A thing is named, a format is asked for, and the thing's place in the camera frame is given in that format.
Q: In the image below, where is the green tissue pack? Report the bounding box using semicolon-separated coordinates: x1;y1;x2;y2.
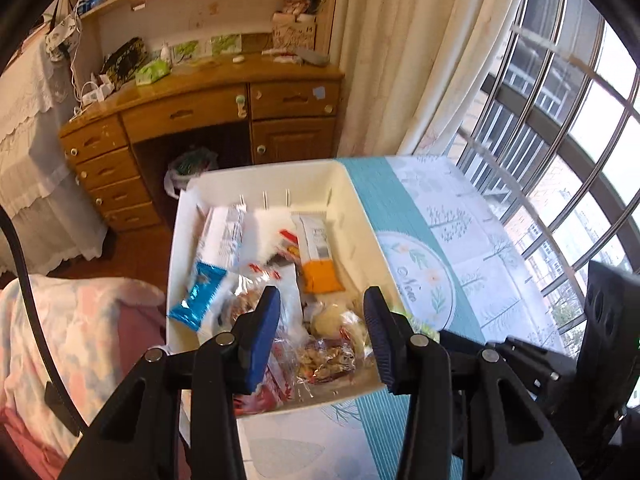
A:
135;57;173;86

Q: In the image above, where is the blue and white printed tablecloth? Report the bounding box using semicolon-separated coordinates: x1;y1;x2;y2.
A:
235;155;566;480

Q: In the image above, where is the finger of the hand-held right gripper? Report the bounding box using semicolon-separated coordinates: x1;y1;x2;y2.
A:
482;336;576;401

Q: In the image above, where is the clear packet of brown nuts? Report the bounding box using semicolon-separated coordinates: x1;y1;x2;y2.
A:
295;337;358;386

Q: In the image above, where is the pink cloth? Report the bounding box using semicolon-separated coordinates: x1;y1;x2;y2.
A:
0;405;76;480

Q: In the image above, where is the orange and white snack packet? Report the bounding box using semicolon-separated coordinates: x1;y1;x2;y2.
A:
292;212;346;295

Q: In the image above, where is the white snack packet black text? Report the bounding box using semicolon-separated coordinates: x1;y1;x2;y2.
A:
197;205;248;273

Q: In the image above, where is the dark patterned bag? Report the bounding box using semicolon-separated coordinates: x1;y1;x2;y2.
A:
99;37;148;81

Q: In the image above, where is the floral patterned box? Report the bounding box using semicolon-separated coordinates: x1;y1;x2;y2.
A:
271;12;318;53

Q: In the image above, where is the plastic trash bag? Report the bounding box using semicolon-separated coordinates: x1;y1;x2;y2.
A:
164;146;221;201

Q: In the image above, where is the clear cracker packet red label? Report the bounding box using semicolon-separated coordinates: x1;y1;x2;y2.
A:
235;255;301;321

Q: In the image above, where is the green snack packet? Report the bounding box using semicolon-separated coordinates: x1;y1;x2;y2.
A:
400;310;441;343

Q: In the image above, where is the small blue snack packet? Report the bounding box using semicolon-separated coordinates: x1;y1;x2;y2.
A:
167;262;228;332

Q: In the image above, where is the pink and white blanket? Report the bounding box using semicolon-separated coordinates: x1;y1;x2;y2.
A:
0;272;168;461

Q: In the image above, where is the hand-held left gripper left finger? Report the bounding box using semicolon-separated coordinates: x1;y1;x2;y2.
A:
59;285;282;480

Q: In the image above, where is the wooden desk hutch shelf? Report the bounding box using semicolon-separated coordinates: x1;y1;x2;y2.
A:
75;0;341;68

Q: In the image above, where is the metal window grille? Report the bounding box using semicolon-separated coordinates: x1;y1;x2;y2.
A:
450;0;640;361

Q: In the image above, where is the cream curtain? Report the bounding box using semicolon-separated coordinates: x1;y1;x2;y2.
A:
330;0;533;158

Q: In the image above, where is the black cable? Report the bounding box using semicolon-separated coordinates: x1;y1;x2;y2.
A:
0;205;83;436

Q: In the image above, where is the white lace cover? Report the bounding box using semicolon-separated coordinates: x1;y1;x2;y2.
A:
0;30;108;276

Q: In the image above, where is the red label cookie packet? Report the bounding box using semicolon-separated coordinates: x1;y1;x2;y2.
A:
232;360;301;418

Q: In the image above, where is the white charger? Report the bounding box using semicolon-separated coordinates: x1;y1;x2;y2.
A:
75;80;116;106

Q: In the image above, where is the wooden desk with drawers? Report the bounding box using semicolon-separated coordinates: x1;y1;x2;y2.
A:
59;52;347;233

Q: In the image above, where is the white plastic bin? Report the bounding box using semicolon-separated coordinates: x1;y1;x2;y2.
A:
165;158;441;418

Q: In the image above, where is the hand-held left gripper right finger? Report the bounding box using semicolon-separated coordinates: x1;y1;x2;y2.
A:
362;285;581;480

